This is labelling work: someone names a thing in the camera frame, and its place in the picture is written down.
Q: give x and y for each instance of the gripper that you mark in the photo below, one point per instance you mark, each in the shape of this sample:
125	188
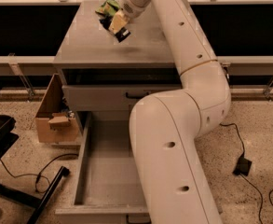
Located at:
130	6

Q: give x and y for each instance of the dark blue rxbar wrapper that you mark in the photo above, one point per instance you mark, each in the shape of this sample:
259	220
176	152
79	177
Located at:
121	35

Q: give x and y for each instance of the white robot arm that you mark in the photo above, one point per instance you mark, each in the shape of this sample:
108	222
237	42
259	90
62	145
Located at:
165	125

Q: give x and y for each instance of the grey drawer cabinet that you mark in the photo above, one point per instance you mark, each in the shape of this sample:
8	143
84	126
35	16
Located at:
165	47

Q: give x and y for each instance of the closed grey upper drawer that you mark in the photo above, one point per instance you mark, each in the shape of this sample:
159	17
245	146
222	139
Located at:
109	97

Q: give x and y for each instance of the open grey middle drawer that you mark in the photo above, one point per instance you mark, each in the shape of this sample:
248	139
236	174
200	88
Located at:
107	188

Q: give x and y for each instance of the green chip bag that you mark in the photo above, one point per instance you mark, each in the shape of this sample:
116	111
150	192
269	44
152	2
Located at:
108	8

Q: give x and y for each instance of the brown cardboard box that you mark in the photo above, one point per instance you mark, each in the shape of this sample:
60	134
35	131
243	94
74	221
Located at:
55	121

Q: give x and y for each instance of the grey railing beam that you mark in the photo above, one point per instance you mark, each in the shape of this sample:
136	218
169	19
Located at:
27	65

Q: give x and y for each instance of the black power adapter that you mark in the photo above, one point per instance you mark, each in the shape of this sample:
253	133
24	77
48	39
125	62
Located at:
242	167

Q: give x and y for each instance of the black chair frame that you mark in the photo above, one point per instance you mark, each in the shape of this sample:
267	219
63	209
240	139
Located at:
29	165

